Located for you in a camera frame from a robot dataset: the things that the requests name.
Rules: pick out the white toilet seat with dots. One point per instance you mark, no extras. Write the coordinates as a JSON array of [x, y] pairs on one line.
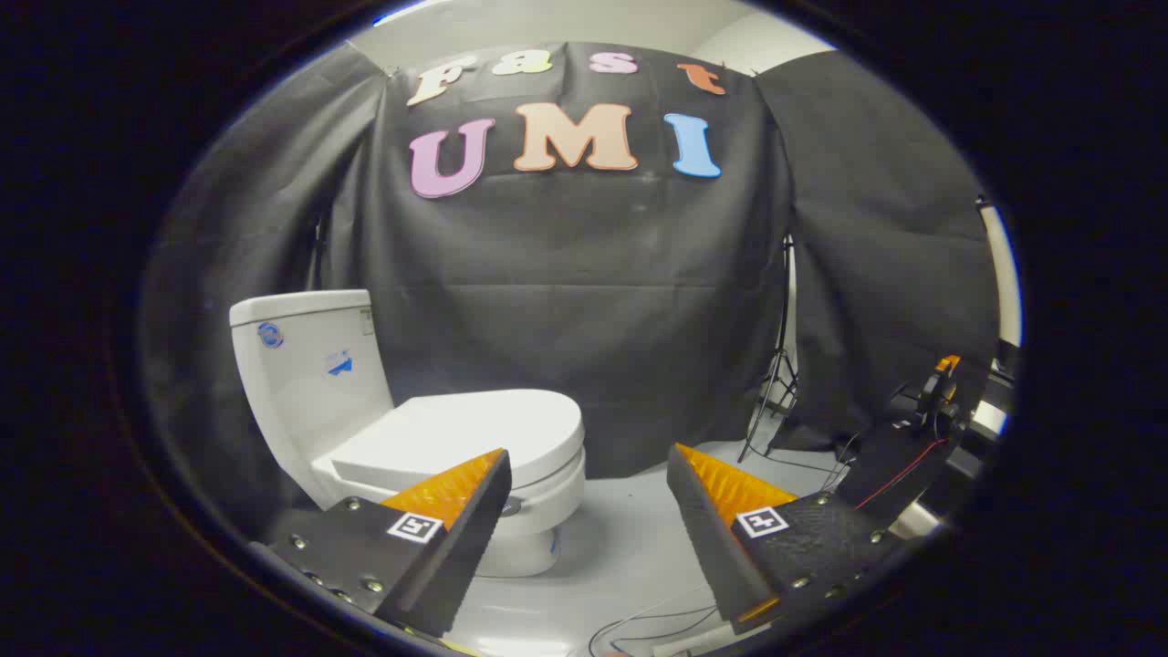
[[555, 476]]

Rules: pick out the black device with orange part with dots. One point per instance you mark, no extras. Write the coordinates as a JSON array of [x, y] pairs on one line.
[[890, 461]]

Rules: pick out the white toilet lid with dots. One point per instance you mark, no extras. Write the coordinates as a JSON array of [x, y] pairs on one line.
[[474, 429]]

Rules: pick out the black tripod stand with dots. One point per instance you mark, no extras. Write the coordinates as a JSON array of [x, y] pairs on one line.
[[782, 365]]

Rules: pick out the black backdrop cloth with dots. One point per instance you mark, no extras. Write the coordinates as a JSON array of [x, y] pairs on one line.
[[584, 274]]

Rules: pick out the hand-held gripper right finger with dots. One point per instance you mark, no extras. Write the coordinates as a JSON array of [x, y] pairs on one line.
[[707, 538]]

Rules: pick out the white toilet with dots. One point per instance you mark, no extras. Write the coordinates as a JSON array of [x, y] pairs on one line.
[[301, 383]]

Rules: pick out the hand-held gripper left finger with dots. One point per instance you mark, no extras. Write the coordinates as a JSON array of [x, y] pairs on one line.
[[474, 538]]

